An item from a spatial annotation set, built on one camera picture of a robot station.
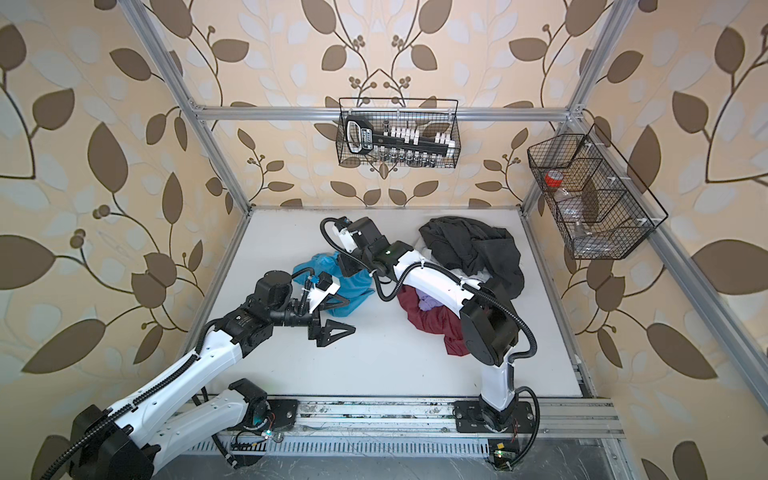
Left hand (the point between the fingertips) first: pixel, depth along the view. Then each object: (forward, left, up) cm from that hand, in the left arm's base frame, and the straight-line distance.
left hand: (351, 313), depth 71 cm
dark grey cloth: (+23, -36, -4) cm, 43 cm away
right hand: (+17, +6, -2) cm, 18 cm away
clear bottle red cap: (+23, -55, +13) cm, 61 cm away
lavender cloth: (+11, -20, -15) cm, 27 cm away
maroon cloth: (+6, -23, -16) cm, 29 cm away
